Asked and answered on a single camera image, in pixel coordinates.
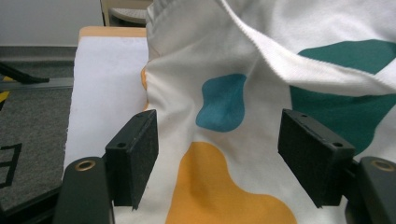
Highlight white cabinet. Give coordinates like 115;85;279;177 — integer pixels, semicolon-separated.
0;0;105;47

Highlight white table sheet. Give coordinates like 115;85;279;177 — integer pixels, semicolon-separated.
64;36;149;175

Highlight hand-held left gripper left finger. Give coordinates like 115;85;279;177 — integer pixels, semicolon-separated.
105;108;160;211

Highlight white tote bag coloured blobs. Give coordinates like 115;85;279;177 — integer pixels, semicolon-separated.
113;0;396;224

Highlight black metal stand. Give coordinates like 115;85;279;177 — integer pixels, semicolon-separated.
0;62;50;85

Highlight yellow black tape piece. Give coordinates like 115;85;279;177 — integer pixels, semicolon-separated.
0;76;15;104

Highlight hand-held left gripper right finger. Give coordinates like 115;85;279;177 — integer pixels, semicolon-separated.
277;108;357;209

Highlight aluminium floor rail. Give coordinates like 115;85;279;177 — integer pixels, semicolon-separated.
0;77;75;93

